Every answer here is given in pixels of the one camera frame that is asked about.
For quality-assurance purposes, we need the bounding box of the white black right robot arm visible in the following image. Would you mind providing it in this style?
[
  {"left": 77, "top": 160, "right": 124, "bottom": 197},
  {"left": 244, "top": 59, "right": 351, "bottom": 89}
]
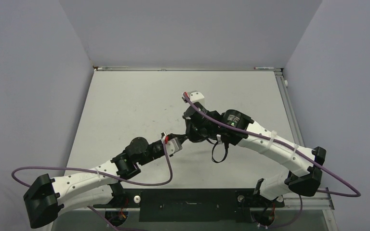
[{"left": 183, "top": 102, "right": 326, "bottom": 206}]

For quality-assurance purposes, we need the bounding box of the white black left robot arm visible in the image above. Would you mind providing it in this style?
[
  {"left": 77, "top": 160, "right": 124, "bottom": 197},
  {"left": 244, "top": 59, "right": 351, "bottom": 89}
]
[{"left": 23, "top": 133, "right": 187, "bottom": 229}]

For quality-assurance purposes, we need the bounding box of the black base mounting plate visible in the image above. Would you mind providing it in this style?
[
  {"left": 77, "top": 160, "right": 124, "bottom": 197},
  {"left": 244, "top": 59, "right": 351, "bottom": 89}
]
[{"left": 94, "top": 188, "right": 285, "bottom": 222}]

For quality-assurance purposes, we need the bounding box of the red white marker pen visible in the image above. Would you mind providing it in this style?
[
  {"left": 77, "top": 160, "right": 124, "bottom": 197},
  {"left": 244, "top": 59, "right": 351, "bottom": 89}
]
[{"left": 254, "top": 67, "right": 275, "bottom": 70}]

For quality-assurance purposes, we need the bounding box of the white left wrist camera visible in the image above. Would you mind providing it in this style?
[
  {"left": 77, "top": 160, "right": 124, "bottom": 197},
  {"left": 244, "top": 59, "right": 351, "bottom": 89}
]
[{"left": 161, "top": 132, "right": 183, "bottom": 157}]

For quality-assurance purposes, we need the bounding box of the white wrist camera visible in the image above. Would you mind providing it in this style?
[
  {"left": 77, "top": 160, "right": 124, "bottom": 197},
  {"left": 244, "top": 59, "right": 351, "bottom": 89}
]
[
  {"left": 161, "top": 132, "right": 183, "bottom": 157},
  {"left": 182, "top": 91, "right": 205, "bottom": 110}
]

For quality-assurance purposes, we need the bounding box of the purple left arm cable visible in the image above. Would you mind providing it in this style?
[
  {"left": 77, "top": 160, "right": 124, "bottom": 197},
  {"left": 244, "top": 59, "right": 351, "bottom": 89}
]
[{"left": 11, "top": 140, "right": 173, "bottom": 187}]

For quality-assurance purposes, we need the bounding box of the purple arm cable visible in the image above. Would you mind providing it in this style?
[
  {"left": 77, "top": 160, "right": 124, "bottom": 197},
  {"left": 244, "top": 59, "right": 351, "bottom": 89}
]
[
  {"left": 11, "top": 140, "right": 173, "bottom": 187},
  {"left": 184, "top": 92, "right": 362, "bottom": 198}
]

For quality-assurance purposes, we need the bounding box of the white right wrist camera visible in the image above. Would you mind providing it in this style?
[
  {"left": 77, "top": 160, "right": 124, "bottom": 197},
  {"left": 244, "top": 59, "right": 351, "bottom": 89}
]
[{"left": 182, "top": 91, "right": 205, "bottom": 110}]

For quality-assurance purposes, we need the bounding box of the aluminium frame rail right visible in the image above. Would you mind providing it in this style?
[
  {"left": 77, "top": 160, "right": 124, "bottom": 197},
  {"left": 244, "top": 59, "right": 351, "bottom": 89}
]
[{"left": 274, "top": 71, "right": 305, "bottom": 147}]

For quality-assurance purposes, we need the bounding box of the aluminium frame rail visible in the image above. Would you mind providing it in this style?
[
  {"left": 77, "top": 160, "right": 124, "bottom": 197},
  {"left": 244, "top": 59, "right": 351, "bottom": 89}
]
[
  {"left": 93, "top": 66, "right": 283, "bottom": 72},
  {"left": 46, "top": 196, "right": 336, "bottom": 212},
  {"left": 274, "top": 71, "right": 305, "bottom": 147}
]

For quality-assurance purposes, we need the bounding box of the aluminium frame rail back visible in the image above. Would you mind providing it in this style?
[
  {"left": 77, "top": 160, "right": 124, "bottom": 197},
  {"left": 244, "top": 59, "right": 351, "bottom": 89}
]
[{"left": 93, "top": 66, "right": 283, "bottom": 72}]

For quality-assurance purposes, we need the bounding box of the aluminium frame rail front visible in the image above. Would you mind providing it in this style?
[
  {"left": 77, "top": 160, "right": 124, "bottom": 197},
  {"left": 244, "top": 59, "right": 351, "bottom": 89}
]
[{"left": 46, "top": 196, "right": 336, "bottom": 212}]

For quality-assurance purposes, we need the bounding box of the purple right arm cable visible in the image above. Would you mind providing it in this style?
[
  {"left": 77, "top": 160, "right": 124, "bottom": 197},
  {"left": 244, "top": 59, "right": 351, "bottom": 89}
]
[{"left": 184, "top": 92, "right": 362, "bottom": 198}]

